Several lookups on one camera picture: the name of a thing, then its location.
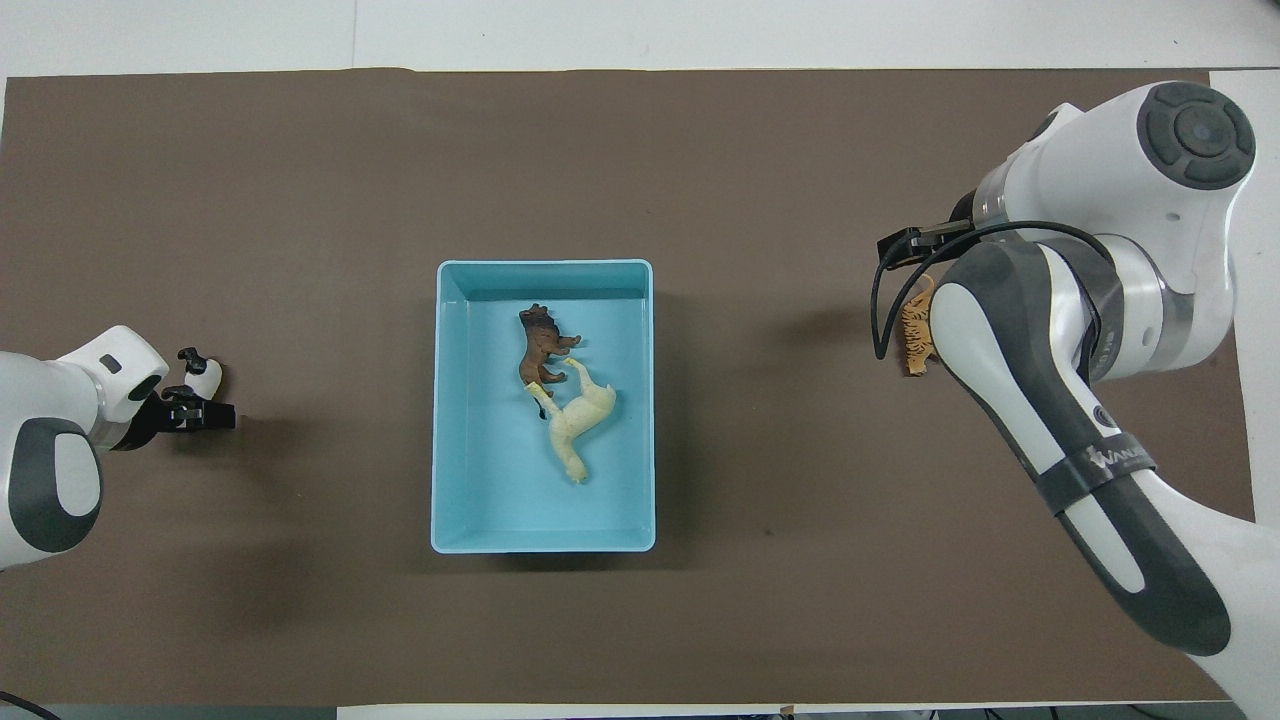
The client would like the brown lion toy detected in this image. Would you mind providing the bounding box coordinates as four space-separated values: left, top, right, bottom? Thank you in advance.
517 303 583 396

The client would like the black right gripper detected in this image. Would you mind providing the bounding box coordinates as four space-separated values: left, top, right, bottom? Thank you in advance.
877 190 991 272

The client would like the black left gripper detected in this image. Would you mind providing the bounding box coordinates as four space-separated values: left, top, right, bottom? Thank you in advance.
105 385 239 453

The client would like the light blue plastic storage box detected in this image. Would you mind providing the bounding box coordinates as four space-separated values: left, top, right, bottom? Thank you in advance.
430 258 657 554

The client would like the orange striped tiger toy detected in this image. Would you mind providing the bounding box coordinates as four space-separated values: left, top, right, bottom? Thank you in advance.
900 275 937 378

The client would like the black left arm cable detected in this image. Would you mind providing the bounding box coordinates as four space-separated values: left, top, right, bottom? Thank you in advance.
0 690 63 720

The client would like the black and white panda toy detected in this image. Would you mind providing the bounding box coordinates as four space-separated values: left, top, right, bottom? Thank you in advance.
177 347 224 403

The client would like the brown table mat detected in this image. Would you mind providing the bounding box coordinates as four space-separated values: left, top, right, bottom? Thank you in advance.
0 67 1276 706

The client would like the cream white horse toy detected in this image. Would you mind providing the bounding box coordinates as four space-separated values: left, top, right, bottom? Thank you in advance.
527 358 618 485

